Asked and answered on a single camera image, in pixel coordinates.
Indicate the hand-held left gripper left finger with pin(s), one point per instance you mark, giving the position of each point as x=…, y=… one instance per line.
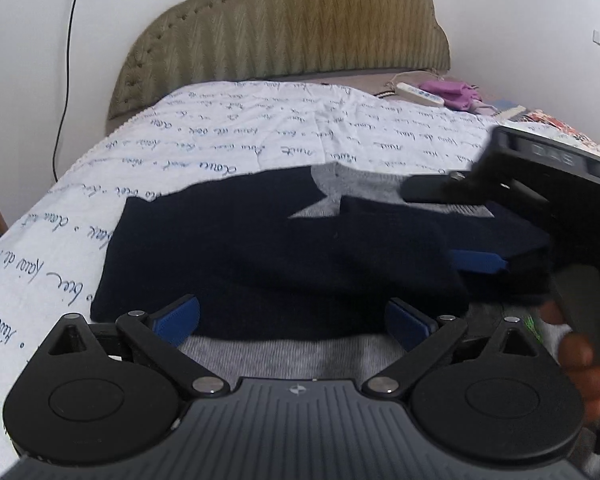
x=177, y=319

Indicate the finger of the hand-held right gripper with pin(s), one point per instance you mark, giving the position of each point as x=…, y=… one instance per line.
x=477, y=261
x=432, y=189

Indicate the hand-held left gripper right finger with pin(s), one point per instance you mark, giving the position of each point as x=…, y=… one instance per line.
x=405, y=324

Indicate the navy and grey knit sweater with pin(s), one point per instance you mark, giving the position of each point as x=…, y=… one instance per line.
x=220, y=255

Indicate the colourful magazine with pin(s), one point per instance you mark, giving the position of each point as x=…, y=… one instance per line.
x=555, y=124

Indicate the blue-edged book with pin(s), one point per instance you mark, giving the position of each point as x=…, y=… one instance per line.
x=511, y=112

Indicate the purple cloth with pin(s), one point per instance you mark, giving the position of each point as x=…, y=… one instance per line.
x=452, y=92

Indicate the white script-printed bedsheet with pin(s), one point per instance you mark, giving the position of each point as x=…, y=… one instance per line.
x=220, y=130

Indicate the olive padded headboard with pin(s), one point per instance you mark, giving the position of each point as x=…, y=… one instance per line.
x=290, y=30

